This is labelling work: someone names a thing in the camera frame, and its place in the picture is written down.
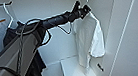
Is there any thin grey gripper cable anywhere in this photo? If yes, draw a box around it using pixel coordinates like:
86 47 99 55
57 20 76 37

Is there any white shirt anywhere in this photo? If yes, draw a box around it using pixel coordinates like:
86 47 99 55
70 10 109 76

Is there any black hanging garment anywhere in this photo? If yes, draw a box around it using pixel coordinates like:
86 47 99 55
0 17 49 76

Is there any white wardrobe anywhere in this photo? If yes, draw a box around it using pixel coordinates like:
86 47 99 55
0 0 129 76

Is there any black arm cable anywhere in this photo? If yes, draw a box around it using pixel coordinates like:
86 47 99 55
6 16 57 76

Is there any small black door latch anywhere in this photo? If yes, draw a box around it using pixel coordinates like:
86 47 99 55
96 62 105 73

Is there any white inner shelf box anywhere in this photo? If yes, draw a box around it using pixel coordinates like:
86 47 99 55
59 53 99 76

